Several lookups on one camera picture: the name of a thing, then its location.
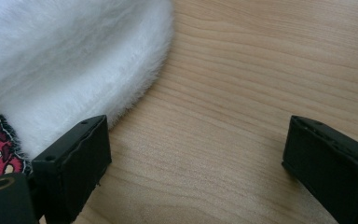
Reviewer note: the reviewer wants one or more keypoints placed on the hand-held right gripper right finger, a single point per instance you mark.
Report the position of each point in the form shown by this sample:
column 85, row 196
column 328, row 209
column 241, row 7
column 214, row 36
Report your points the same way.
column 332, row 169

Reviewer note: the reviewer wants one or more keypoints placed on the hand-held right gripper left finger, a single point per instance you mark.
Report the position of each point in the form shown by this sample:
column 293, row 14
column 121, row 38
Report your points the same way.
column 71, row 168

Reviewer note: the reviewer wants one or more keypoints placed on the white fluffy plush hat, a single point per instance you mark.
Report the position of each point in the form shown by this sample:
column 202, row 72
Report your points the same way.
column 62, row 62

